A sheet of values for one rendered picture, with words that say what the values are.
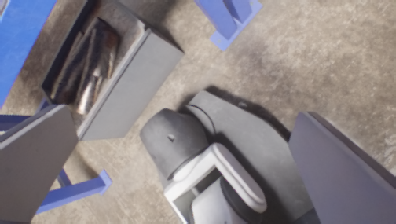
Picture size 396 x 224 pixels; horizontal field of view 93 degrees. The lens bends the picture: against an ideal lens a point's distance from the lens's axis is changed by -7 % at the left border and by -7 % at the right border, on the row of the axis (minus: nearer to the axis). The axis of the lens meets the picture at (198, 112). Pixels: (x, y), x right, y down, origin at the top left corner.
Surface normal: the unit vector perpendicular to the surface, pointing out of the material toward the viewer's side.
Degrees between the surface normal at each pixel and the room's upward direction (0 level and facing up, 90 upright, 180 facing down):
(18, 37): 90
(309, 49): 0
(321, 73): 0
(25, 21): 90
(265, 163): 0
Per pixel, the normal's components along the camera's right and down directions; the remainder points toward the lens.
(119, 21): -0.40, -0.04
